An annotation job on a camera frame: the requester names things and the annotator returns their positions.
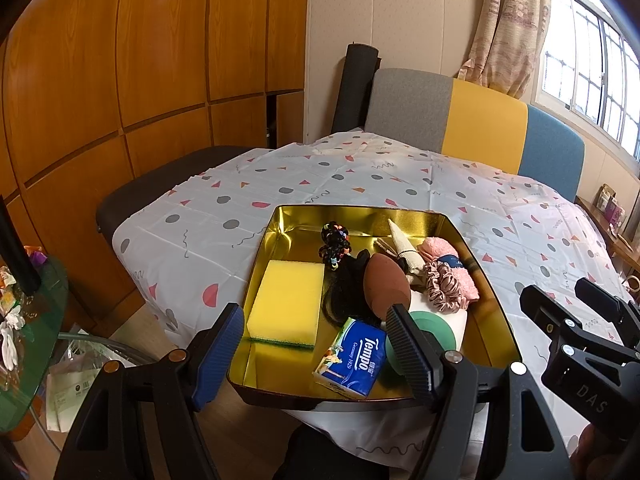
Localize wooden wardrobe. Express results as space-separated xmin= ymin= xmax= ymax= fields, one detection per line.
xmin=1 ymin=0 xmax=307 ymax=332

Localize boxes on side table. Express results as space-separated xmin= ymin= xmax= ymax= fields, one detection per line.
xmin=596 ymin=183 xmax=626 ymax=230

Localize glass table with clutter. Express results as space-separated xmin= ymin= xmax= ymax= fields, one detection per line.
xmin=1 ymin=246 xmax=68 ymax=434

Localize pink satin scrunchie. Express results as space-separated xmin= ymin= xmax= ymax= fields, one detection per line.
xmin=424 ymin=261 xmax=469 ymax=313

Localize black rolled mat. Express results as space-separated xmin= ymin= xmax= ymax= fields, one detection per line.
xmin=331 ymin=44 xmax=381 ymax=133

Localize pink dishcloth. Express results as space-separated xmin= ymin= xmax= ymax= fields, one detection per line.
xmin=416 ymin=237 xmax=480 ymax=304

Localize person right hand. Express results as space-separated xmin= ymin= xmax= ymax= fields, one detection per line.
xmin=570 ymin=424 xmax=640 ymax=480

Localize grey yellow blue headboard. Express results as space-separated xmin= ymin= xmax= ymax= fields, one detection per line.
xmin=364 ymin=68 xmax=585 ymax=202

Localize green silicone squeeze bottle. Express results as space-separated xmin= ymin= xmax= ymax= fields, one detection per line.
xmin=385 ymin=309 xmax=448 ymax=376

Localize blue tissue pack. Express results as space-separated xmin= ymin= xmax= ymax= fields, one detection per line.
xmin=314 ymin=318 xmax=386 ymax=399

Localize brown makeup sponge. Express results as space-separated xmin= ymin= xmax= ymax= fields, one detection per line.
xmin=363 ymin=254 xmax=411 ymax=321

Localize white sponge block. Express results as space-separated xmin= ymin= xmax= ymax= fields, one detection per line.
xmin=409 ymin=290 xmax=468 ymax=351

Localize wooden side table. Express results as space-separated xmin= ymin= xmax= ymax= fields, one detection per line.
xmin=575 ymin=196 xmax=639 ymax=274

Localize yellow sponge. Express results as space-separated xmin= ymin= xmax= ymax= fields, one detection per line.
xmin=247 ymin=260 xmax=324 ymax=349

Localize beige waffle cloth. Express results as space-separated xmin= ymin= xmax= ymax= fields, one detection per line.
xmin=374 ymin=219 xmax=425 ymax=287

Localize beige patterned curtain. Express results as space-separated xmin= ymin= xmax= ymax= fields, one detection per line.
xmin=458 ymin=0 xmax=551 ymax=99

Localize gold metal tray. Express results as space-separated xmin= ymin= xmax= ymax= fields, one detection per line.
xmin=228 ymin=205 xmax=521 ymax=411

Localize window with bars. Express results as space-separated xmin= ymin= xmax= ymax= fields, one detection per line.
xmin=534 ymin=0 xmax=639 ymax=174

